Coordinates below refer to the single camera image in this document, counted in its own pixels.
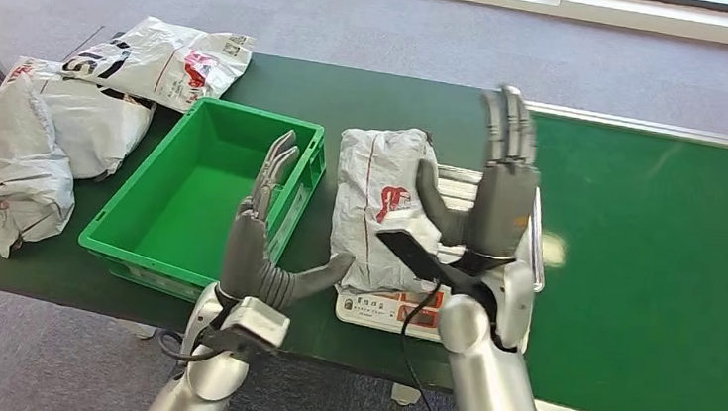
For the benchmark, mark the plain white package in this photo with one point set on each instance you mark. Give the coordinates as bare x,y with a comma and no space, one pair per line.
94,124

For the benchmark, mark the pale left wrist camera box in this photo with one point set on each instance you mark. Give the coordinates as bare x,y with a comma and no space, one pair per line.
258,321

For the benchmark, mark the grey package red logo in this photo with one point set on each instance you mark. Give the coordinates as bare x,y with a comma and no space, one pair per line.
377,205

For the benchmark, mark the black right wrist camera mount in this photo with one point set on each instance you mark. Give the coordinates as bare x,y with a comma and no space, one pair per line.
422,255

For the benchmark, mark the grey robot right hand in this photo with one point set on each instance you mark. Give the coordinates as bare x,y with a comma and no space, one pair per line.
502,206

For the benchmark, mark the white table foot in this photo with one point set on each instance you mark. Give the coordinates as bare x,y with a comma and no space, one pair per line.
405,395

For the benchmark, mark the crumpled grey package red print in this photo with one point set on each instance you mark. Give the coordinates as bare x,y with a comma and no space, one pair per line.
4,172

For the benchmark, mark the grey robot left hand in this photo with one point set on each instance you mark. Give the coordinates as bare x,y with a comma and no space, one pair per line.
247,260

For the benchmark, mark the green plastic crate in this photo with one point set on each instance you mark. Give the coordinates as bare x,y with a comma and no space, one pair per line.
197,196

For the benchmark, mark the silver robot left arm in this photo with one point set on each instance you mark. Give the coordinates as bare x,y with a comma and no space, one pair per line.
207,375

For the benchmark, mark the white electronic weighing scale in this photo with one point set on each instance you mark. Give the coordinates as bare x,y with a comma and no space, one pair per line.
381,311

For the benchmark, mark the white package black lettering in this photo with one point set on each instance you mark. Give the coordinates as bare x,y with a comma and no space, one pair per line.
162,61

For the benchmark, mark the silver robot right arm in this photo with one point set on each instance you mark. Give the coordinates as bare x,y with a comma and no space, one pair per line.
495,367

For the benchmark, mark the green conveyor belt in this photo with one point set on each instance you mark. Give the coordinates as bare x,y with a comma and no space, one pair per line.
656,256

